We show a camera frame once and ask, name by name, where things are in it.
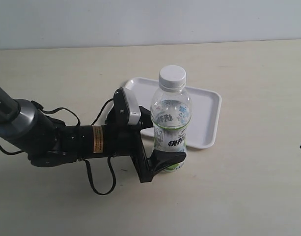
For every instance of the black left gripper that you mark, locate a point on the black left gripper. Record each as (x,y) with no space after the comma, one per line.
(127,141)

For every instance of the clear plastic drink bottle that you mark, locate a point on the clear plastic drink bottle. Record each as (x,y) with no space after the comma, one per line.
(171,112)

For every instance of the white bottle cap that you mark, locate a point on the white bottle cap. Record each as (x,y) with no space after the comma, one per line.
(172,77)

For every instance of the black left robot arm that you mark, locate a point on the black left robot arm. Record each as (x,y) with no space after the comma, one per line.
(49,142)

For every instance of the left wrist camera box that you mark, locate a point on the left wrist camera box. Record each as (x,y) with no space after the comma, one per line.
(127,111)

